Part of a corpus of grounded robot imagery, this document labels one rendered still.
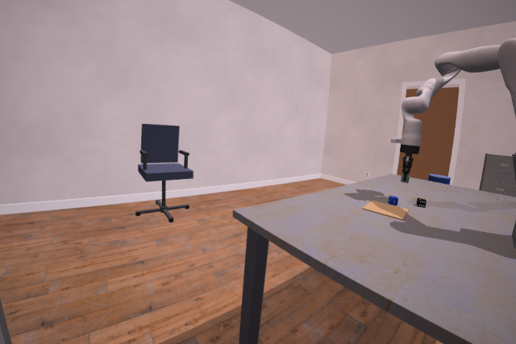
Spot blue die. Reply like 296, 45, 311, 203
388, 196, 398, 205

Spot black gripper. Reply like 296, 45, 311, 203
400, 144, 420, 183

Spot peach flat square mat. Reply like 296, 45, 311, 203
362, 201, 409, 220

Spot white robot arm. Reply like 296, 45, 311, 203
391, 38, 516, 146

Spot black die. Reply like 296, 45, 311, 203
416, 198, 427, 208

